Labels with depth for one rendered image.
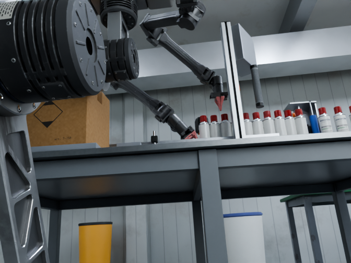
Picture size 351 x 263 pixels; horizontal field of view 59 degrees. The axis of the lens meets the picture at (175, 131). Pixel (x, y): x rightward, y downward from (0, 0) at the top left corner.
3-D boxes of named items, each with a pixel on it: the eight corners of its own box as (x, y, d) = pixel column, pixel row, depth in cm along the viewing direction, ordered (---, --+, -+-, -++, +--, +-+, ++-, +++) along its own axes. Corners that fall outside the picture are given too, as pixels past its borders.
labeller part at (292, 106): (308, 110, 166) (307, 108, 167) (316, 102, 156) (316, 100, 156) (283, 111, 167) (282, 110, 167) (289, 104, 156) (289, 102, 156)
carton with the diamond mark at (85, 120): (109, 160, 126) (109, 100, 135) (85, 145, 104) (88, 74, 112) (40, 166, 130) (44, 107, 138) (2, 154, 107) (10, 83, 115)
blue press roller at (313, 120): (321, 148, 151) (314, 116, 156) (324, 146, 148) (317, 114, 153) (314, 148, 151) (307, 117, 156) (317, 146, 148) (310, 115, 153)
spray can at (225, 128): (235, 155, 146) (230, 115, 152) (233, 153, 141) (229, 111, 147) (224, 157, 147) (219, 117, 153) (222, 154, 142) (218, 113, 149)
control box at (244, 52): (258, 71, 153) (253, 38, 158) (243, 58, 139) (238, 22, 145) (239, 78, 158) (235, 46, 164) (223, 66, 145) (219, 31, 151)
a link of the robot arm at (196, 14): (178, 6, 127) (184, -3, 128) (180, 22, 137) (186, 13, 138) (197, 14, 125) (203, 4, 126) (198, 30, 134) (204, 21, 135)
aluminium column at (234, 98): (246, 159, 131) (229, 26, 152) (248, 157, 127) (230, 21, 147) (236, 160, 131) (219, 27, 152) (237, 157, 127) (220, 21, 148)
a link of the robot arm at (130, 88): (104, 80, 168) (118, 66, 170) (109, 85, 173) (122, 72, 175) (158, 120, 148) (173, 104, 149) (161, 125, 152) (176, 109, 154)
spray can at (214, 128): (222, 157, 147) (218, 117, 154) (223, 154, 142) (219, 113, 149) (211, 158, 148) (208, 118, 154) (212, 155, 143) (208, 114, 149)
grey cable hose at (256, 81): (262, 108, 142) (256, 68, 149) (265, 105, 139) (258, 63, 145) (255, 108, 143) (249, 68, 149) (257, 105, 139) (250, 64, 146)
